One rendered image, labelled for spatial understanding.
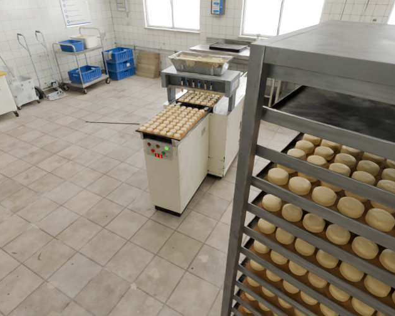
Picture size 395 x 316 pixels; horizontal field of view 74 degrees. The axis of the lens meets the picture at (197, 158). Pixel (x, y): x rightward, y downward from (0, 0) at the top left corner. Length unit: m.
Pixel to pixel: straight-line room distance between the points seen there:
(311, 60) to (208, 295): 1.91
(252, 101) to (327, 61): 0.15
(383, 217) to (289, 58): 0.38
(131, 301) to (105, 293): 0.21
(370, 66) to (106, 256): 2.29
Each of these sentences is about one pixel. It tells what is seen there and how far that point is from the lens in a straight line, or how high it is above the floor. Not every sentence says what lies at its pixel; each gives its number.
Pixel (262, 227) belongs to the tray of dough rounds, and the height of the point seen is 1.33.
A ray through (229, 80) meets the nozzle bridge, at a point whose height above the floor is 1.18.
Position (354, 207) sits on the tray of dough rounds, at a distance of 0.66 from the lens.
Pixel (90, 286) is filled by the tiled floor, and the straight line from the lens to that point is 2.34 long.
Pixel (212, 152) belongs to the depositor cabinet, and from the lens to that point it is 2.83.
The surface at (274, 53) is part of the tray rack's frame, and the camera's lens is 0.50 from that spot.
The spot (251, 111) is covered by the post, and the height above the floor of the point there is 1.69.
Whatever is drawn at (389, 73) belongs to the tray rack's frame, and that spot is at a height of 1.81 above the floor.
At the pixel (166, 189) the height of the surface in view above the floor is 0.35.
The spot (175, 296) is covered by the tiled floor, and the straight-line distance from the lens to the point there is 2.17.
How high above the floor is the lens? 1.91
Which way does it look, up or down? 34 degrees down
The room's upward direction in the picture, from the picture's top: straight up
